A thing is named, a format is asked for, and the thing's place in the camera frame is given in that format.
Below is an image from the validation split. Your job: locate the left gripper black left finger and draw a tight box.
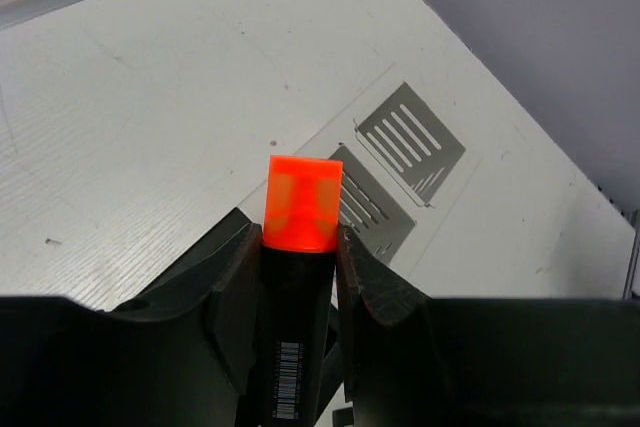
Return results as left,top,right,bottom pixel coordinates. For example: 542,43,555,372
1,209,260,426

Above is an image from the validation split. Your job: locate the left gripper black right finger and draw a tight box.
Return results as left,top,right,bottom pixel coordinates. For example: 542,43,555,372
336,227,639,426

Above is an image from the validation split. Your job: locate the orange cap black highlighter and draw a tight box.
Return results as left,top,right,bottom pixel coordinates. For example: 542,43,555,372
235,156,343,426

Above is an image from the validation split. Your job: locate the white double pen holder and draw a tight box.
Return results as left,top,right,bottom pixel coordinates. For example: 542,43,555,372
234,61,484,273

